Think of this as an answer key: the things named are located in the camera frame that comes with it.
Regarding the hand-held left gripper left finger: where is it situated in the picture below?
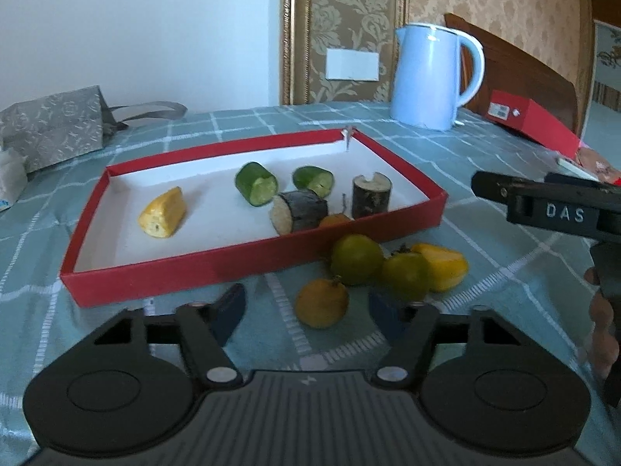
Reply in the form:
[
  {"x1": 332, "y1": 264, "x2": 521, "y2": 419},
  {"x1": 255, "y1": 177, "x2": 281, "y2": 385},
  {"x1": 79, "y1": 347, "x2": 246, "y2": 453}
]
[{"x1": 92, "y1": 283, "x2": 246, "y2": 390}]

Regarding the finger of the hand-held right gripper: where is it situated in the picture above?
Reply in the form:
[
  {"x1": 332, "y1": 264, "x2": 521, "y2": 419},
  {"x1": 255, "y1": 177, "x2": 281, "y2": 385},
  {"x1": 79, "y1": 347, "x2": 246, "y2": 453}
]
[
  {"x1": 472, "y1": 171, "x2": 621, "y2": 242},
  {"x1": 544, "y1": 172, "x2": 621, "y2": 195}
]

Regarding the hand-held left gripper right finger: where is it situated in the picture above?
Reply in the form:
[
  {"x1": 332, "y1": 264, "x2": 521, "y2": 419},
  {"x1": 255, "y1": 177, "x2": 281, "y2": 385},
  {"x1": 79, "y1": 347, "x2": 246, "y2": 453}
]
[{"x1": 369, "y1": 291, "x2": 534, "y2": 390}]

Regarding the small orange fruit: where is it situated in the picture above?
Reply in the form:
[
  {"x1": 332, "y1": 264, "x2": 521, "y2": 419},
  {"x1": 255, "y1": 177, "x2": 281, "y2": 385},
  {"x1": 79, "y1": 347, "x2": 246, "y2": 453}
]
[
  {"x1": 317, "y1": 194, "x2": 353, "y2": 229},
  {"x1": 295, "y1": 276, "x2": 350, "y2": 329}
]

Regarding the red cardboard box tray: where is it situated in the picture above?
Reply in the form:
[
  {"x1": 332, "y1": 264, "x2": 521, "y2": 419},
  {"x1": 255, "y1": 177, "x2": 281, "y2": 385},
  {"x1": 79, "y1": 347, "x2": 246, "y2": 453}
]
[{"x1": 60, "y1": 127, "x2": 448, "y2": 308}]

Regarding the green cucumber end piece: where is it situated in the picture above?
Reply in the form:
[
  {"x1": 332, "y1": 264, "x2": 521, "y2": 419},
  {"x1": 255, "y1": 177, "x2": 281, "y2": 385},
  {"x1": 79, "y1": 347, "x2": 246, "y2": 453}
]
[{"x1": 292, "y1": 166, "x2": 335, "y2": 199}]

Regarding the person's right hand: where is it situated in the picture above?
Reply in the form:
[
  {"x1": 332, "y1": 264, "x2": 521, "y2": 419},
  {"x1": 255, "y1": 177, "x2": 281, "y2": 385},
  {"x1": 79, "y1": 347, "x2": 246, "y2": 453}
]
[{"x1": 583, "y1": 267, "x2": 616, "y2": 380}]

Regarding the white flat packet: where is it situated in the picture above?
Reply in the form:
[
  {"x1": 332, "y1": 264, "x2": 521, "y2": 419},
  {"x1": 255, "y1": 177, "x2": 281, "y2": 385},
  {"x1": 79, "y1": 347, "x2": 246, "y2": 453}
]
[{"x1": 557, "y1": 156, "x2": 600, "y2": 180}]

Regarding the green persimmon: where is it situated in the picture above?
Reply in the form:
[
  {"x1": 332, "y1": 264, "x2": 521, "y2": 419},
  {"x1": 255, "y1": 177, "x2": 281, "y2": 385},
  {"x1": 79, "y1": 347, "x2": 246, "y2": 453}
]
[{"x1": 380, "y1": 247, "x2": 432, "y2": 302}]

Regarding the green tangerine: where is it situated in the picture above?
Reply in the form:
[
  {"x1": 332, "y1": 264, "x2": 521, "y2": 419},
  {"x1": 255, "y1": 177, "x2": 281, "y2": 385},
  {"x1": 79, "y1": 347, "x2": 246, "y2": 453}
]
[{"x1": 331, "y1": 234, "x2": 385, "y2": 286}]

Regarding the red cardboard box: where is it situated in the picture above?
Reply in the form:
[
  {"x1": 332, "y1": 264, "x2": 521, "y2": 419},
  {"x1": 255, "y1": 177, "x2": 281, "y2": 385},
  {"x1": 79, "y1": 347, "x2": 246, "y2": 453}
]
[{"x1": 486, "y1": 89, "x2": 583, "y2": 156}]

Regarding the dark sugarcane piece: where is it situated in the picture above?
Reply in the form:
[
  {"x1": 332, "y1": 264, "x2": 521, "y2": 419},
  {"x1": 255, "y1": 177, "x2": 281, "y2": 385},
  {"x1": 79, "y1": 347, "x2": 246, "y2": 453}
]
[
  {"x1": 270, "y1": 189, "x2": 330, "y2": 236},
  {"x1": 351, "y1": 172, "x2": 393, "y2": 219}
]

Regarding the wooden chair back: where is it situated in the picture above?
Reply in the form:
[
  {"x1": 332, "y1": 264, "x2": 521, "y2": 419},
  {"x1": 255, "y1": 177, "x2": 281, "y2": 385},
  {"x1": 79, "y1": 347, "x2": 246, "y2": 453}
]
[{"x1": 444, "y1": 13, "x2": 583, "y2": 146}]

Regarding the green cucumber cylinder piece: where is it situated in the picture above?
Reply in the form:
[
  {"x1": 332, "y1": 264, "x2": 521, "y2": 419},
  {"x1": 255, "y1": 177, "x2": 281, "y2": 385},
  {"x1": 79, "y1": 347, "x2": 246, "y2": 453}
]
[{"x1": 235, "y1": 162, "x2": 279, "y2": 207}]

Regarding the light blue electric kettle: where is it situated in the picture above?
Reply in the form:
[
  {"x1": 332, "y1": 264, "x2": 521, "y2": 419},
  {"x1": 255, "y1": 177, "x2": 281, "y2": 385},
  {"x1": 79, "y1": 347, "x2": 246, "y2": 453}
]
[{"x1": 390, "y1": 23, "x2": 486, "y2": 132}]

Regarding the white tissue pack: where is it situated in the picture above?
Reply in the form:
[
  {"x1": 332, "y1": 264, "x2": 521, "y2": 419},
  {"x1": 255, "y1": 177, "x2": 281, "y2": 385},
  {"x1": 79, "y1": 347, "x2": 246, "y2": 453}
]
[{"x1": 0, "y1": 148, "x2": 28, "y2": 212}]

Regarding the grey patterned gift bag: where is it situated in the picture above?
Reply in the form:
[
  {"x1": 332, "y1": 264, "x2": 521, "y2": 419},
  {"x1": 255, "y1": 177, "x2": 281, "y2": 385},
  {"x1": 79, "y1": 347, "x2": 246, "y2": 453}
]
[{"x1": 0, "y1": 85, "x2": 188, "y2": 174}]

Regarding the white wall switch panel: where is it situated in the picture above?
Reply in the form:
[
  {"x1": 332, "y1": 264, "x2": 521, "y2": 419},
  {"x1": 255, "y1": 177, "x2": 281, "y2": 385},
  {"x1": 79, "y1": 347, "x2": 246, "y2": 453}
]
[{"x1": 326, "y1": 49, "x2": 380, "y2": 81}]

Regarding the gold wall moulding frame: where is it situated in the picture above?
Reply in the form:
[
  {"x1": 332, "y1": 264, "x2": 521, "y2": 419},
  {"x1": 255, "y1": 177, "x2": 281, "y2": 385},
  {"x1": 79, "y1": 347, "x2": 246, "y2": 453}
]
[{"x1": 280, "y1": 0, "x2": 408, "y2": 106}]

